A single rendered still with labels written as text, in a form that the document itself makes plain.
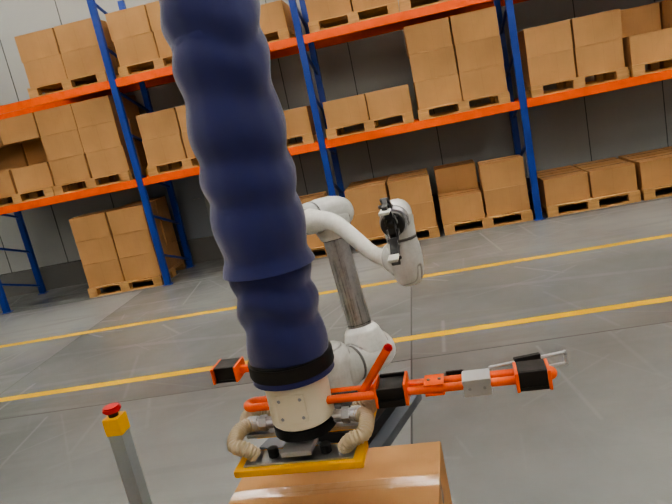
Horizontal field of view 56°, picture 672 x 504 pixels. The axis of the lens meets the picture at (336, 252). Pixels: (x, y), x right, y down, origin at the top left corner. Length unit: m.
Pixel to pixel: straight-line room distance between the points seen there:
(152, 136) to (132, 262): 1.92
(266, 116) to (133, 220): 8.32
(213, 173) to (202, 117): 0.13
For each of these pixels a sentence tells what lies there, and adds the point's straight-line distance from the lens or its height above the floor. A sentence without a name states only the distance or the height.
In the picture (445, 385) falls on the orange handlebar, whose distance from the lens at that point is 1.63.
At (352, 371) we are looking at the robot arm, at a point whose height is 0.95.
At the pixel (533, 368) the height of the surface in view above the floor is 1.25.
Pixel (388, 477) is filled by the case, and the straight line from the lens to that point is 1.86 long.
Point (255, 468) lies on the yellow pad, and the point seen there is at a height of 1.12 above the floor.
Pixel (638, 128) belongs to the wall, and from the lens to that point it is 10.58.
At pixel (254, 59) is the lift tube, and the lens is 1.50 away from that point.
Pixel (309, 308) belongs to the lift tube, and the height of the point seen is 1.49.
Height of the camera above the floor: 1.94
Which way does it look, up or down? 12 degrees down
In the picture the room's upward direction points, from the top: 12 degrees counter-clockwise
